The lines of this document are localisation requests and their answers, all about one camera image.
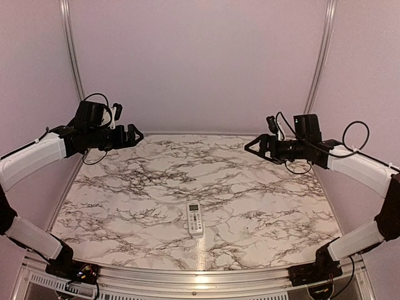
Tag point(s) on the front aluminium rail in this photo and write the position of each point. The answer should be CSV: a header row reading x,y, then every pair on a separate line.
x,y
116,282

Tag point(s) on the white remote control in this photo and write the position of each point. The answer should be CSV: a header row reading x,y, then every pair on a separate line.
x,y
194,219

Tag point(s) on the left aluminium frame post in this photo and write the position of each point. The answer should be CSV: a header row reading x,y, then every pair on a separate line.
x,y
71,49

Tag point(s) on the right aluminium frame post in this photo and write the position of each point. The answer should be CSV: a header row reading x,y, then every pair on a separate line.
x,y
322,57

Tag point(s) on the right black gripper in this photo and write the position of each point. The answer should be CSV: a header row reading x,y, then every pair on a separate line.
x,y
265,139

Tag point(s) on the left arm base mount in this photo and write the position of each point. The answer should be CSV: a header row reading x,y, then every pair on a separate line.
x,y
78,271

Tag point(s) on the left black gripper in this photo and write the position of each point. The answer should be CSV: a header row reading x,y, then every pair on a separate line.
x,y
121,142

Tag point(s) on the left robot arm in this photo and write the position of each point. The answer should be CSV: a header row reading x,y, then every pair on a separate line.
x,y
58,144

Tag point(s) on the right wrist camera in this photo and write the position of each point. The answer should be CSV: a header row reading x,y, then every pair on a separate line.
x,y
275,127

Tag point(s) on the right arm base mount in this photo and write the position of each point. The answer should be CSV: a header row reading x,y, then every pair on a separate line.
x,y
310,274

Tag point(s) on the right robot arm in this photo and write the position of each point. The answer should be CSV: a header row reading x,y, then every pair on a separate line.
x,y
332,155

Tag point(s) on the aluminium frame post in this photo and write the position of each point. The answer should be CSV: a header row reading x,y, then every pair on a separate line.
x,y
71,49
322,57

